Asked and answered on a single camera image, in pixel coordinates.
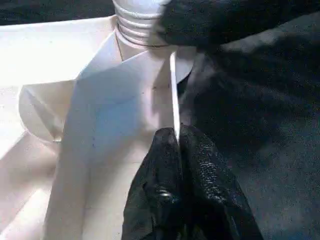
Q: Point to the white plastic table leg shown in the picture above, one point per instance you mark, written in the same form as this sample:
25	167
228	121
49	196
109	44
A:
135	20

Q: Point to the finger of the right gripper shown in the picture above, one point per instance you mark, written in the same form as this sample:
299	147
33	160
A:
200	22

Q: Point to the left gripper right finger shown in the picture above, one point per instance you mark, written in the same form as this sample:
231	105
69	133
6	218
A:
215	195

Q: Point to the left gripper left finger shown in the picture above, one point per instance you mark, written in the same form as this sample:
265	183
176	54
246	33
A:
155	187

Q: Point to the white plastic table top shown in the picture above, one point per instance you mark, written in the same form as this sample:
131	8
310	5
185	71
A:
75	100

